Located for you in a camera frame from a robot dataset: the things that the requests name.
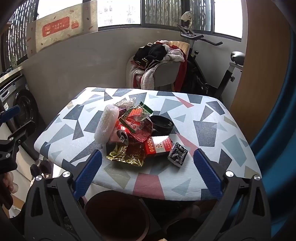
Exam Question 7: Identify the black jacket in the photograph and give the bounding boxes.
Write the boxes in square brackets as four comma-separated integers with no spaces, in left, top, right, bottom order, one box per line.
[134,44,171,70]

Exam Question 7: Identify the small black packet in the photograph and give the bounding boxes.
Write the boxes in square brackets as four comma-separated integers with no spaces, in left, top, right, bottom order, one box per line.
[167,142,188,167]

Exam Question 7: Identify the black exercise bike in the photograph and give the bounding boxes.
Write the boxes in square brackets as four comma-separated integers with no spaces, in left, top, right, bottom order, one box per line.
[177,23,245,98]

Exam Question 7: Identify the black round bowl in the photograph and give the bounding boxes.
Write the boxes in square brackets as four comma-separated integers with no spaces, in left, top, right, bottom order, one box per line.
[150,115,174,136]

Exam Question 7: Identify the white fleece garment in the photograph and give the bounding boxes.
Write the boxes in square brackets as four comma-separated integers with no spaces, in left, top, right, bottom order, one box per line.
[129,45,185,90]

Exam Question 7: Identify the gold foil wrapper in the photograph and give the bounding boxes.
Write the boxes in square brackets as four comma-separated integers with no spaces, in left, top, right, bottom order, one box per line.
[106,144,147,167]

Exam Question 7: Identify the grey washing machine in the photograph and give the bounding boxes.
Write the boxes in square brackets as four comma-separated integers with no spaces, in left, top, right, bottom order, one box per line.
[0,74,47,160]

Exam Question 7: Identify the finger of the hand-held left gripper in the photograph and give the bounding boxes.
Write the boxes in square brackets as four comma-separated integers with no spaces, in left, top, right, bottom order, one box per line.
[0,120,36,154]
[0,105,21,123]

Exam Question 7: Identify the beige chair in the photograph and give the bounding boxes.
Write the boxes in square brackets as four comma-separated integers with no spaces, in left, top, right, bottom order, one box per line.
[126,40,191,92]

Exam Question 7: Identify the person's left hand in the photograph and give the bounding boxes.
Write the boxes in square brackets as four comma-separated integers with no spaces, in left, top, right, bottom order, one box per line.
[0,173,17,194]

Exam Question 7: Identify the wooden panel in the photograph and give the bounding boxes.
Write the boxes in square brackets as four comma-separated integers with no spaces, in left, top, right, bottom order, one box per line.
[229,0,292,142]

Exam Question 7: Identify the green red snack wrapper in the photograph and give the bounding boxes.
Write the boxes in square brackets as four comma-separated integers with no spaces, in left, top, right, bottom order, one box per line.
[119,101,153,132]

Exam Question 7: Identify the cardboard sheet with red print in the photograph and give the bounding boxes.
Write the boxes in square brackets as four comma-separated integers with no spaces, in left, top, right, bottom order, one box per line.
[25,0,99,57]

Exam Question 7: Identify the crumpled white paper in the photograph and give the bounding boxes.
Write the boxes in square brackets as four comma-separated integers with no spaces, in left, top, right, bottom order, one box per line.
[114,97,137,109]

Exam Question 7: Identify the beige cloth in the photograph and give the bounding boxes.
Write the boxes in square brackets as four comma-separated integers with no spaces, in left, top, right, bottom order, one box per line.
[180,10,193,22]

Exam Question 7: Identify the crushed red can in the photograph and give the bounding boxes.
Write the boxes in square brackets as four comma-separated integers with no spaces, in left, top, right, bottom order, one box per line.
[110,123,137,146]

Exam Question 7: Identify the blue curtain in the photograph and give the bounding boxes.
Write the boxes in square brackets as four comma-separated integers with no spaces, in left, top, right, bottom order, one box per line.
[248,46,296,241]

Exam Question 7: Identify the red cigarette box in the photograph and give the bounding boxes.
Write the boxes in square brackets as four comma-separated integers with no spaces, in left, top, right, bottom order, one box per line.
[144,136,173,157]

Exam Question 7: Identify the brown trash bin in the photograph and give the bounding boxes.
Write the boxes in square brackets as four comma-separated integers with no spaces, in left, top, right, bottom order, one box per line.
[84,190,151,241]

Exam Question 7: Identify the red garment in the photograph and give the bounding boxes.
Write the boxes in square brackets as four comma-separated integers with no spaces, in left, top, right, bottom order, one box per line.
[155,40,188,92]

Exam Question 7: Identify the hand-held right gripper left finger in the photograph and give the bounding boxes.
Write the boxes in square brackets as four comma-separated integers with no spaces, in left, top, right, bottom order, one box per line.
[23,149,103,241]

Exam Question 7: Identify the red foil lid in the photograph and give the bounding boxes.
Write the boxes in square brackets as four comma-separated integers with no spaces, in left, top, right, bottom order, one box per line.
[129,120,154,145]

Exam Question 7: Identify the white foam net sleeve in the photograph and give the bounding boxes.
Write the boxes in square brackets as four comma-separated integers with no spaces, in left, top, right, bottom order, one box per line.
[94,104,119,144]

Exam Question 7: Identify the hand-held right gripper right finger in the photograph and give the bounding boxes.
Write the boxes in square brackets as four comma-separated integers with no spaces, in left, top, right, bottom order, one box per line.
[190,149,271,241]

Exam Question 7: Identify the window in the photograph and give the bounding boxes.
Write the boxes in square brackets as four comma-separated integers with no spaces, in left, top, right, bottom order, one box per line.
[37,0,243,42]

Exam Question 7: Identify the metal window grille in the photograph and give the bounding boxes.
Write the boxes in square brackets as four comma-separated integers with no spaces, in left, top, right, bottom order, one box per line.
[7,0,38,64]

